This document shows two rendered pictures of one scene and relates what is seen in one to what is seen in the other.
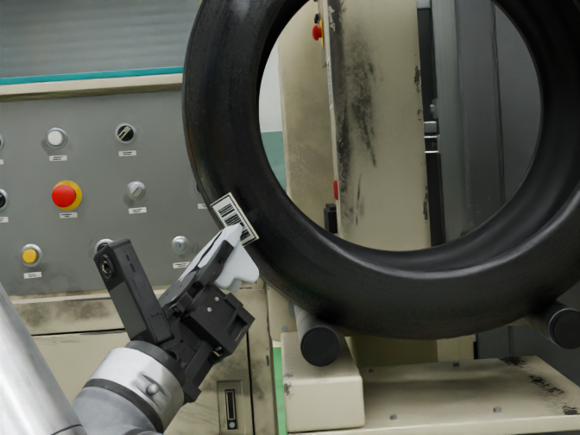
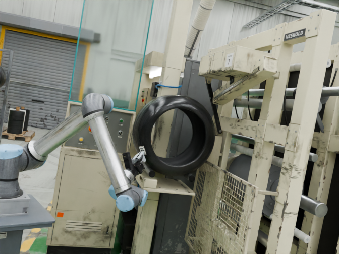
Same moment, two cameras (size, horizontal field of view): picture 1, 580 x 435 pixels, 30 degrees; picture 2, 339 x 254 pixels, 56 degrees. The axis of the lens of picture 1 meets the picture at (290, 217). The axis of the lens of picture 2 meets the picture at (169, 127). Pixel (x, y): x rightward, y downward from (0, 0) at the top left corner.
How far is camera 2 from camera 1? 0.98 m
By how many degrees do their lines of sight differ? 15
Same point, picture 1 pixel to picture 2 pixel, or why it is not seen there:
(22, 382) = (123, 176)
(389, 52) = (167, 120)
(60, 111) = not seen: hidden behind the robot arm
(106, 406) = not seen: hidden behind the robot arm
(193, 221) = (116, 139)
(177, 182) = (115, 130)
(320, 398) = (150, 182)
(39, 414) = (125, 181)
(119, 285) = (126, 159)
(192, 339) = (135, 170)
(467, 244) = (174, 159)
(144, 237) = not seen: hidden behind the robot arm
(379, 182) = (160, 143)
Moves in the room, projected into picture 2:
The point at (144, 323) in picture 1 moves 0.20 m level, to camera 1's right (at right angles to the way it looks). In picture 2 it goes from (129, 166) to (162, 170)
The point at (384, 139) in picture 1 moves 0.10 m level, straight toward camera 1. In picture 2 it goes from (162, 135) to (164, 137)
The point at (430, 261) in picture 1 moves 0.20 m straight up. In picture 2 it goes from (167, 160) to (172, 134)
